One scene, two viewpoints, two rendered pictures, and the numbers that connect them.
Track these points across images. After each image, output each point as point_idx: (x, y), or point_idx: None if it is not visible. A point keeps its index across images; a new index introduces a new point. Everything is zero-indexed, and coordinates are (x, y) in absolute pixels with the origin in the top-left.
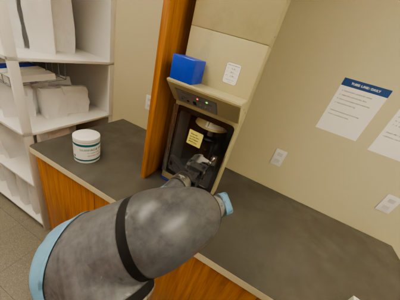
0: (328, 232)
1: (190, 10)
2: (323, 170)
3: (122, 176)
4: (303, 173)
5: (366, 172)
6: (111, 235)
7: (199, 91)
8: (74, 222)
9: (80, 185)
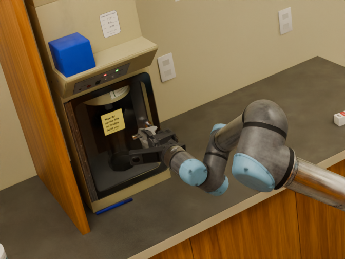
0: (274, 94)
1: None
2: (216, 39)
3: (71, 254)
4: (202, 60)
5: (249, 7)
6: (268, 131)
7: (110, 66)
8: (247, 151)
9: None
